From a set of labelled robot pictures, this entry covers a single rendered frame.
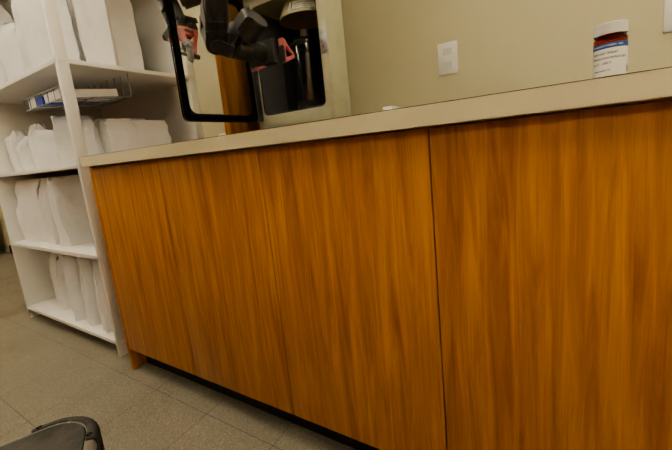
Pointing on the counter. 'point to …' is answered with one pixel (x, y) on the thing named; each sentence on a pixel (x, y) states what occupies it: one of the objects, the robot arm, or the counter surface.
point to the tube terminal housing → (327, 15)
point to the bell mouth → (299, 13)
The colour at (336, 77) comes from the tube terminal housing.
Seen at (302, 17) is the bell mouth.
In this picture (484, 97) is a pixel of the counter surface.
